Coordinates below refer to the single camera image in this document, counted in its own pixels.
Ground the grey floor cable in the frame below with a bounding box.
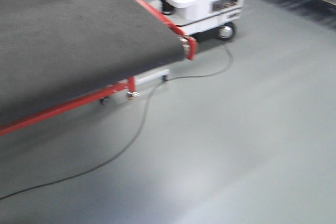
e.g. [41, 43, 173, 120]
[0, 44, 235, 200]

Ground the red conveyor frame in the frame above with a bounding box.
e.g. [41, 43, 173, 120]
[1, 0, 197, 135]

